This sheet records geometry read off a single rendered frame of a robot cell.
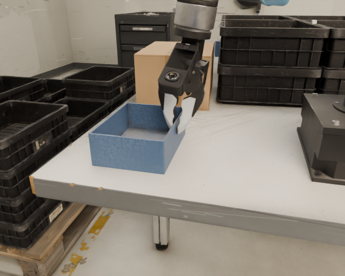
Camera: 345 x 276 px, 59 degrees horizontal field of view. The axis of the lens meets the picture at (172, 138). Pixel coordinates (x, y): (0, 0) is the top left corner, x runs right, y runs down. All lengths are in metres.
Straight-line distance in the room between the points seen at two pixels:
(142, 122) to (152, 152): 0.22
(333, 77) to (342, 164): 0.44
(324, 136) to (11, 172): 0.94
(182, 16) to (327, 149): 0.34
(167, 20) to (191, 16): 1.88
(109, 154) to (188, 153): 0.17
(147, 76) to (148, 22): 1.59
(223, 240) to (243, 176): 0.92
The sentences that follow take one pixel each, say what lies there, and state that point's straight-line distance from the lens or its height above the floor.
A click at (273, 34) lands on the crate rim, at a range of 0.94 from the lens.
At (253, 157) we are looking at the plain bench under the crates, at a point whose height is 0.70.
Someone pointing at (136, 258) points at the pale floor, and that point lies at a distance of 1.41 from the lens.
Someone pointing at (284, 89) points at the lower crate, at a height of 0.76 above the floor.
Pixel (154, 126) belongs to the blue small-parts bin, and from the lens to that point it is 0.77.
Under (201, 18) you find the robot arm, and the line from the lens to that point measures 0.58.
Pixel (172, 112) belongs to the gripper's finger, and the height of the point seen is 0.79.
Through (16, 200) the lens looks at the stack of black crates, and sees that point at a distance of 1.20.
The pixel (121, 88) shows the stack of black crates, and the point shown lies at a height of 0.51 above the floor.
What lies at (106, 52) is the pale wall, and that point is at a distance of 4.96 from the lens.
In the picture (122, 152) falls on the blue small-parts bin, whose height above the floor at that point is 0.74.
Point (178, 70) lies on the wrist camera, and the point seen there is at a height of 0.89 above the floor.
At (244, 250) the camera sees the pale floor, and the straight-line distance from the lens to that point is 1.47.
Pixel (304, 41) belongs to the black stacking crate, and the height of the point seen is 0.89.
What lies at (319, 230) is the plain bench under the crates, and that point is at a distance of 0.53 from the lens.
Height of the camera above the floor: 1.00
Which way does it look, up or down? 24 degrees down
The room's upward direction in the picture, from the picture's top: straight up
